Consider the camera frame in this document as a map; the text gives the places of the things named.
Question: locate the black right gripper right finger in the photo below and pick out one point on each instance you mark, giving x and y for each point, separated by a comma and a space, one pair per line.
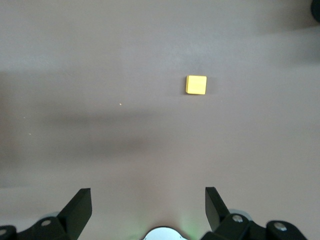
216, 215

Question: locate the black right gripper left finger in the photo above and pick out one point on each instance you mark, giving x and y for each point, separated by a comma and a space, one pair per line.
77, 212

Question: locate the yellow block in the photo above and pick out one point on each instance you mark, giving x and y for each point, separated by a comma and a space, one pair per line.
196, 85

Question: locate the brown table cloth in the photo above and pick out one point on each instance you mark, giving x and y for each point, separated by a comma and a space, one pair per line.
100, 62

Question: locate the black shoe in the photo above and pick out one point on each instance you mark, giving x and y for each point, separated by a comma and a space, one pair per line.
316, 7

